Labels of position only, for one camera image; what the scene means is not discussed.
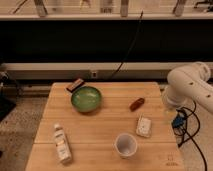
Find white wrapped packet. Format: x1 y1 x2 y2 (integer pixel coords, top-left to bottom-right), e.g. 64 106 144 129
136 117 151 138

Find black hanging cable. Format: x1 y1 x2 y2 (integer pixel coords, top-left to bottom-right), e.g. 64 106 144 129
108 10 145 80

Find wall power outlet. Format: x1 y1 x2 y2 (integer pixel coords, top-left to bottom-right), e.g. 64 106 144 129
91 71 98 78

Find white lotion bottle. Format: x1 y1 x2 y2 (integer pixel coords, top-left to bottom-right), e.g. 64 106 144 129
54 124 72 164

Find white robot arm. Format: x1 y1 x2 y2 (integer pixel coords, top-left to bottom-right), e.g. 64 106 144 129
162 62 213 124

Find blue connector box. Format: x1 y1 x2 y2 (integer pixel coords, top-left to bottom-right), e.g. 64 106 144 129
172 115 184 128

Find black floor cables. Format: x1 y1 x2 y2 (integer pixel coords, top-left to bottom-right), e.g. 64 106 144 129
173 101 209 171

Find brown rectangular block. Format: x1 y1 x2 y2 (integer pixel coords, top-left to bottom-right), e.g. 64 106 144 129
67 79 84 92

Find green ceramic bowl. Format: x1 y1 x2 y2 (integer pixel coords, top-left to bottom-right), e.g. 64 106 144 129
71 86 102 113

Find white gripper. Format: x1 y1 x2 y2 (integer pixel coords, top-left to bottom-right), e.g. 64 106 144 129
162 87 183 124

